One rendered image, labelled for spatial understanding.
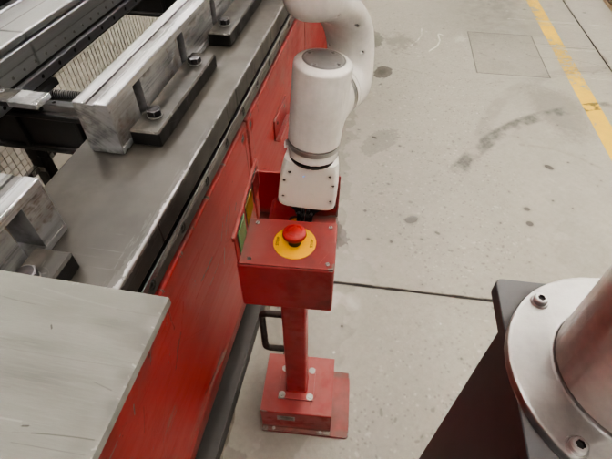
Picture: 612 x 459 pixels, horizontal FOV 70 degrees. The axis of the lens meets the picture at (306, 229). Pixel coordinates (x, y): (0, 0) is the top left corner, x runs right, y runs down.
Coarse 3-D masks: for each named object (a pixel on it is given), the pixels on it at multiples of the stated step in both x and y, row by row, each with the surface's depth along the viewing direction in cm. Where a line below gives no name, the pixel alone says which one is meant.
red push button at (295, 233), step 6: (288, 228) 72; (294, 228) 72; (300, 228) 72; (282, 234) 72; (288, 234) 71; (294, 234) 71; (300, 234) 71; (306, 234) 72; (288, 240) 71; (294, 240) 70; (300, 240) 71; (294, 246) 73
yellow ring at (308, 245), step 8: (280, 232) 75; (280, 240) 74; (304, 240) 74; (312, 240) 74; (280, 248) 73; (288, 248) 73; (296, 248) 73; (304, 248) 73; (312, 248) 73; (288, 256) 71; (296, 256) 71; (304, 256) 71
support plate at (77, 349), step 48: (0, 288) 40; (48, 288) 40; (96, 288) 40; (0, 336) 37; (48, 336) 37; (96, 336) 37; (144, 336) 37; (0, 384) 34; (48, 384) 34; (96, 384) 34; (0, 432) 32; (48, 432) 32; (96, 432) 32
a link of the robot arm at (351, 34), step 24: (288, 0) 53; (312, 0) 52; (336, 0) 53; (360, 0) 57; (336, 24) 60; (360, 24) 60; (336, 48) 66; (360, 48) 64; (360, 72) 66; (360, 96) 67
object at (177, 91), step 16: (208, 64) 91; (176, 80) 86; (192, 80) 86; (160, 96) 82; (176, 96) 82; (192, 96) 85; (144, 112) 78; (176, 112) 79; (144, 128) 75; (160, 128) 75; (144, 144) 76; (160, 144) 75
